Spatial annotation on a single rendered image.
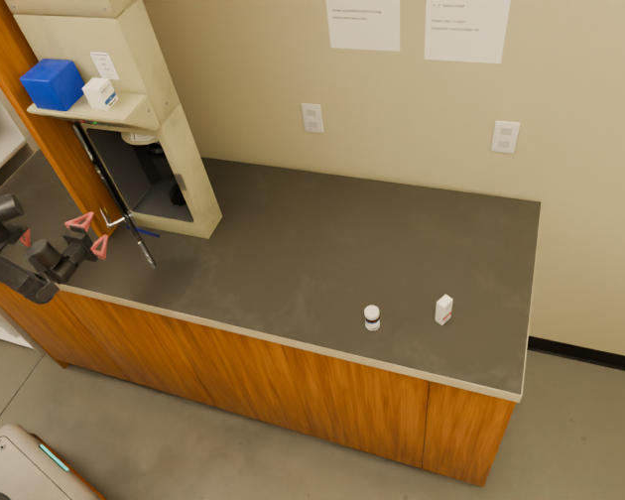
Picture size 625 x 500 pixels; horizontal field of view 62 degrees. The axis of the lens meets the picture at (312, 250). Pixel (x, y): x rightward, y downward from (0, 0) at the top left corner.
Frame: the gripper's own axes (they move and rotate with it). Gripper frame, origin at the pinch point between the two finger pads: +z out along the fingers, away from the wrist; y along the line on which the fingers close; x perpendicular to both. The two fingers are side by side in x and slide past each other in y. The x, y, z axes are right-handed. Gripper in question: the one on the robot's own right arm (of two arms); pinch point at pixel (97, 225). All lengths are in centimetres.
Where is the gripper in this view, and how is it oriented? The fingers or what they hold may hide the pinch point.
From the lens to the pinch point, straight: 165.1
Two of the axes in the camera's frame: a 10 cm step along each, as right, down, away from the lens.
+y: -1.3, -6.5, -7.5
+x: -9.4, -1.7, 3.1
